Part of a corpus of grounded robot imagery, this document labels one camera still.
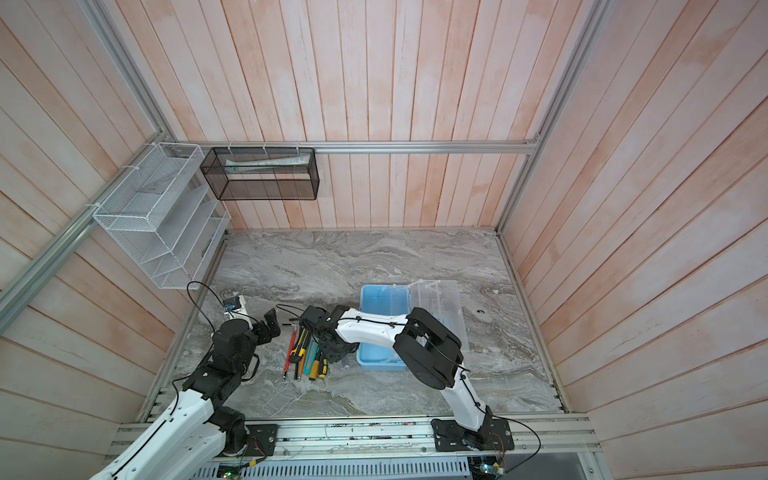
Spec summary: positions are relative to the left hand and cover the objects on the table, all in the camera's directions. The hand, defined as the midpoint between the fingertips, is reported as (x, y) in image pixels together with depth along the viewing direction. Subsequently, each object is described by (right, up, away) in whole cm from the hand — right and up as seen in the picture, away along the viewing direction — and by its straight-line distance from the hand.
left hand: (261, 319), depth 82 cm
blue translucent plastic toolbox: (+52, +5, +5) cm, 52 cm away
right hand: (+21, -11, +7) cm, 25 cm away
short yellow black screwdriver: (+18, -14, +1) cm, 23 cm away
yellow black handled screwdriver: (+10, -11, +3) cm, 15 cm away
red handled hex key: (+6, -13, +4) cm, 15 cm away
